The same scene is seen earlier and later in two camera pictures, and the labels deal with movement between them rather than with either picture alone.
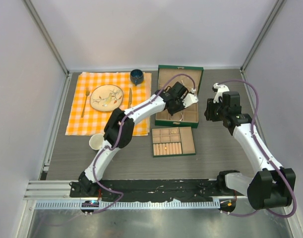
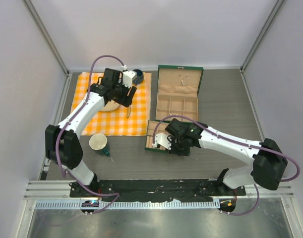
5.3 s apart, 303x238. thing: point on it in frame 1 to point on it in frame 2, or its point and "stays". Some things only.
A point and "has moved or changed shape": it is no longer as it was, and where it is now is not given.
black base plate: (183, 189) stays
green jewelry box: (191, 78) stays
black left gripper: (172, 112) to (126, 100)
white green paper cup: (95, 141) stays
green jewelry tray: (175, 141) has moved or changed shape
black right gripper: (209, 113) to (173, 150)
